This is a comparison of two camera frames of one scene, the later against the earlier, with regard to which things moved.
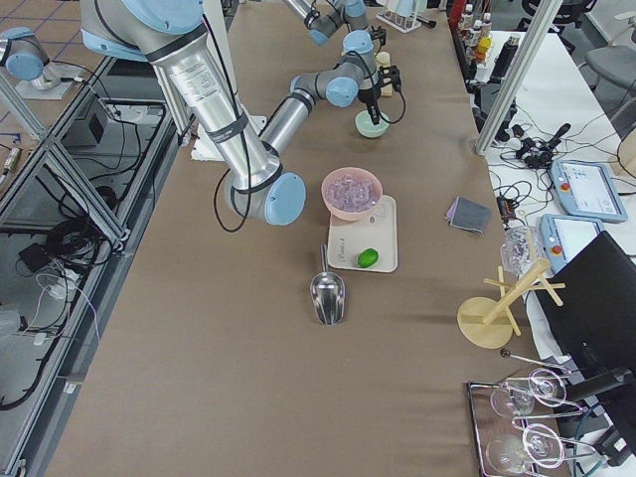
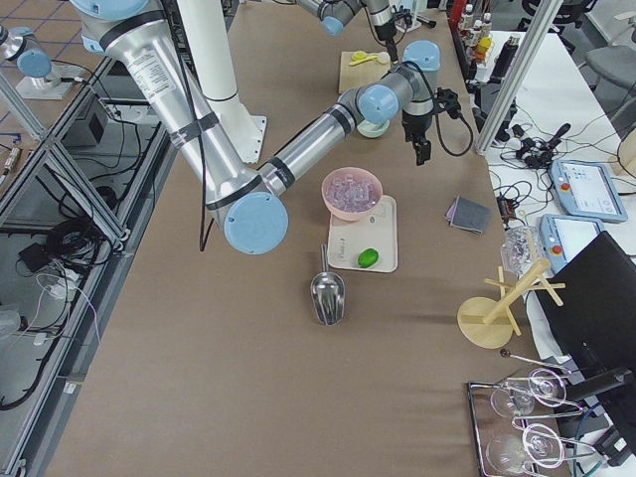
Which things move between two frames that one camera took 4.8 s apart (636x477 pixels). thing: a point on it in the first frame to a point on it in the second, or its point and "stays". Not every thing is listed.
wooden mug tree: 487,322 stays
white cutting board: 347,238 stays
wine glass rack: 512,421 stays
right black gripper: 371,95 to 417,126
